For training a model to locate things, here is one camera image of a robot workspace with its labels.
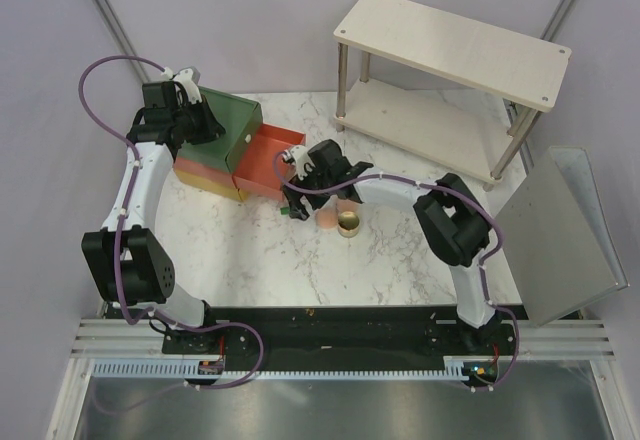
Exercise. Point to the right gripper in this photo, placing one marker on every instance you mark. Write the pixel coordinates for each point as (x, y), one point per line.
(296, 209)

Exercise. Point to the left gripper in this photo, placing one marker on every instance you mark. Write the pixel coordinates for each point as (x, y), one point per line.
(212, 128)

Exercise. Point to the orange drawer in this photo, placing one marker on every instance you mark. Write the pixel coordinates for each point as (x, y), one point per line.
(256, 171)

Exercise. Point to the yellow bottom drawer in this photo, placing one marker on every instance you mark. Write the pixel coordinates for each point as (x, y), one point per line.
(243, 195)

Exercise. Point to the green top drawer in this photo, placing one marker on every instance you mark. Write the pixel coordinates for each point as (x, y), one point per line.
(245, 120)

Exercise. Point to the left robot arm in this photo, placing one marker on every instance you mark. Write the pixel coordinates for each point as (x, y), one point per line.
(129, 266)

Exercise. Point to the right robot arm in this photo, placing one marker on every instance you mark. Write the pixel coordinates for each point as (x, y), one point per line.
(458, 230)

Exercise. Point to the orange powder puff front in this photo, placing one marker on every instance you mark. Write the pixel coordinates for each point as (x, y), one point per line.
(326, 219)

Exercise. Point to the orange powder puff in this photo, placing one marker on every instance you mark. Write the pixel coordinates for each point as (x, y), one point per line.
(344, 205)
(326, 219)

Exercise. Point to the three-colour drawer cabinet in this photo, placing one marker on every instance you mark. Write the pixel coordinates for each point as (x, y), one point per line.
(204, 166)

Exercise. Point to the orange powder puff back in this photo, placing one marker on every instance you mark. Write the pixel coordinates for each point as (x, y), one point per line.
(344, 205)

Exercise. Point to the gold round jar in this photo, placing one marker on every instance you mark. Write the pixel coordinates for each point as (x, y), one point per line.
(348, 224)

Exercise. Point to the white two-tier shelf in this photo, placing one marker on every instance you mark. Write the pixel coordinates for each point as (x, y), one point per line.
(512, 66)

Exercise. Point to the grey metal box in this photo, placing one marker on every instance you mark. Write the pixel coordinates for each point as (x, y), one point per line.
(557, 242)

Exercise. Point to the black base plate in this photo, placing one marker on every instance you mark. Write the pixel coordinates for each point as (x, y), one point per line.
(338, 337)

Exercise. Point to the white cable duct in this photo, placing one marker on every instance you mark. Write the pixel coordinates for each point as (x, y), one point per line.
(192, 369)

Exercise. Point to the aluminium rail frame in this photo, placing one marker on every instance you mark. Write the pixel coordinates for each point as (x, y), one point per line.
(557, 340)

